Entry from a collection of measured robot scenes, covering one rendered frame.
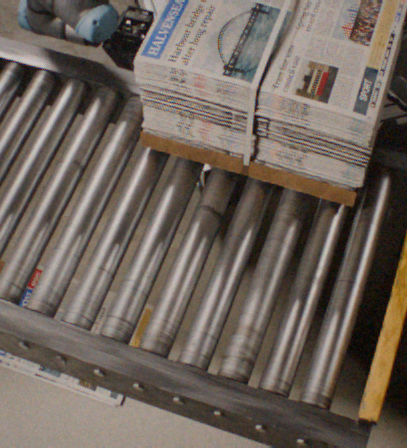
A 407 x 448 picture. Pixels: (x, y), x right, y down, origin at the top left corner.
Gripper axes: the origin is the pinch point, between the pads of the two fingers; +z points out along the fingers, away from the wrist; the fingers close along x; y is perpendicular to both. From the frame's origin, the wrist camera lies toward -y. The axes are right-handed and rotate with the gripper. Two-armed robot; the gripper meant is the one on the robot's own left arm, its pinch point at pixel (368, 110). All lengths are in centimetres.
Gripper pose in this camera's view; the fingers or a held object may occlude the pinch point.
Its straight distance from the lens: 147.8
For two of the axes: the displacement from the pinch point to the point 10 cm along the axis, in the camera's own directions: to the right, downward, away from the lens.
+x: -3.3, 8.2, -4.6
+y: 0.0, -4.9, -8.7
